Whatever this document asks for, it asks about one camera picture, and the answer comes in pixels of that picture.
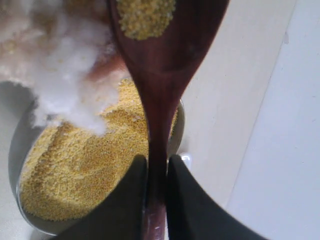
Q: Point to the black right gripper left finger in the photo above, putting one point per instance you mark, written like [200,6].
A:
[120,215]

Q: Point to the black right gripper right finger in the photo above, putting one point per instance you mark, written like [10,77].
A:
[193,215]

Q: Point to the dark brown wooden spoon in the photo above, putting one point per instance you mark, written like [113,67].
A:
[161,69]

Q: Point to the tan teddy bear striped shirt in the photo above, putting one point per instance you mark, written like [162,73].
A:
[64,52]

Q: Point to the yellow millet grain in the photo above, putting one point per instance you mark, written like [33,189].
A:
[70,170]

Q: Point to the steel bowl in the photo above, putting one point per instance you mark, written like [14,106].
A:
[23,140]

